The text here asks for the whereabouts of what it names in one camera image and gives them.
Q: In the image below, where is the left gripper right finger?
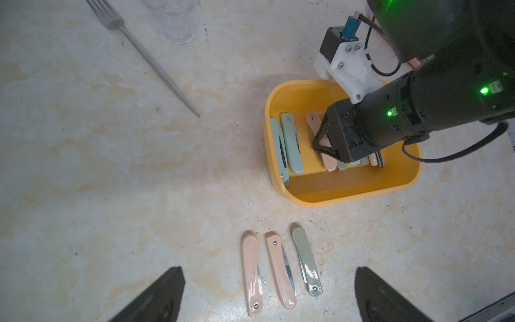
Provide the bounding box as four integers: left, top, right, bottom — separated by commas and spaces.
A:
354, 267, 431, 321

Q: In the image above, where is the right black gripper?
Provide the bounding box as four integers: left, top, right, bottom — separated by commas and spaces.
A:
312, 74, 430, 163

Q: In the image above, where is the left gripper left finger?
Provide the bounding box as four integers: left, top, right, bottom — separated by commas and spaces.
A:
111, 266, 186, 322

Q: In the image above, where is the yellow plastic storage box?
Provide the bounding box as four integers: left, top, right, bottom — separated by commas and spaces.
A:
264, 80, 422, 207

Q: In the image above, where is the olive green folding knife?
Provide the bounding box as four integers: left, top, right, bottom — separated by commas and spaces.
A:
290, 223, 323, 297

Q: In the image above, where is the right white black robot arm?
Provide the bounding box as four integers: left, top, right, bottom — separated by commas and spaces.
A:
312, 1, 514, 163

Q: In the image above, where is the grey green folding knife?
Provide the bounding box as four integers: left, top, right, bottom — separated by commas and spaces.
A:
337, 160, 348, 171

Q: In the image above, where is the mint folding knife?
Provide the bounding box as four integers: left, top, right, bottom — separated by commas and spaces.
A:
270, 118, 290, 185

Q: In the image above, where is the light blue folding knife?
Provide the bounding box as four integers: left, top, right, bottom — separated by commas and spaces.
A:
280, 113, 304, 174

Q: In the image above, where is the sage folding knife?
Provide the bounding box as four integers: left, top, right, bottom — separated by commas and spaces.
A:
360, 156, 370, 166

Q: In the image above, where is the pink cutting board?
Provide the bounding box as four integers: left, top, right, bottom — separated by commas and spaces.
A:
407, 58, 426, 70

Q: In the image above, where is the clear drinking glass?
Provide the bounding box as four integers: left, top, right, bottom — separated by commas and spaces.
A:
142, 0, 198, 45

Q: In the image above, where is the silver metal fork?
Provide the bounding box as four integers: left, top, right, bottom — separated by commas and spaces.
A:
86, 0, 201, 118

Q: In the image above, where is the aluminium front rail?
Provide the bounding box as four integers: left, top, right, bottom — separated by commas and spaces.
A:
459, 292, 515, 322

